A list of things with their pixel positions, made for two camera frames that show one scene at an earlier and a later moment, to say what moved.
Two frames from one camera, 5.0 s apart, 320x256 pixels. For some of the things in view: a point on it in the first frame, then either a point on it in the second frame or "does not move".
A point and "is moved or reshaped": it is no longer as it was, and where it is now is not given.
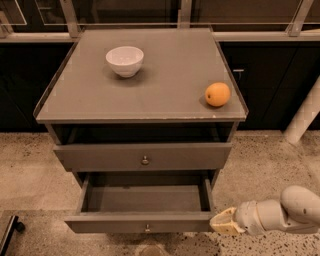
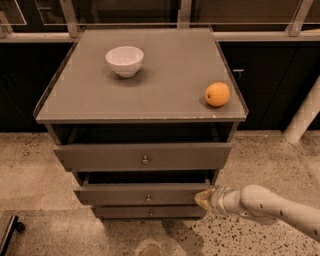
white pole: [304, 115] does not move
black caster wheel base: [14, 224] does not move
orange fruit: [217, 94] does not move
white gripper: [246, 213] → [219, 198]
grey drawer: [144, 203] is moved or reshaped
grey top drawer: [212, 156] does not move
